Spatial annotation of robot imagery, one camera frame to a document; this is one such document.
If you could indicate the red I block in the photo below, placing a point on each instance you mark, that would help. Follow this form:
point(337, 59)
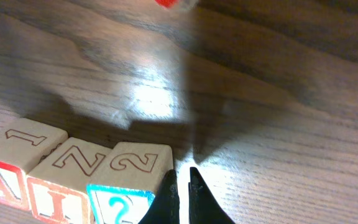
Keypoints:
point(57, 185)

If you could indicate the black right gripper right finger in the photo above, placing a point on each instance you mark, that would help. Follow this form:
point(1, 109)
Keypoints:
point(203, 207)

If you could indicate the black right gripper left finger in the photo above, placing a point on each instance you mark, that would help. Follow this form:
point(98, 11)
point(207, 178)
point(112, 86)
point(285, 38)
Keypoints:
point(165, 209)

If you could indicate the red A block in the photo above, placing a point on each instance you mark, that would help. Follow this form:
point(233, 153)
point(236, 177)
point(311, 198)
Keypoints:
point(23, 144)

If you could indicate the blue 2 block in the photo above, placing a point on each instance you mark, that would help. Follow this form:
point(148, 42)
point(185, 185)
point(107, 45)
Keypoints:
point(125, 184)

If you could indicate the red E block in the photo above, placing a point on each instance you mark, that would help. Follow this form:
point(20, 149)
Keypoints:
point(177, 4)

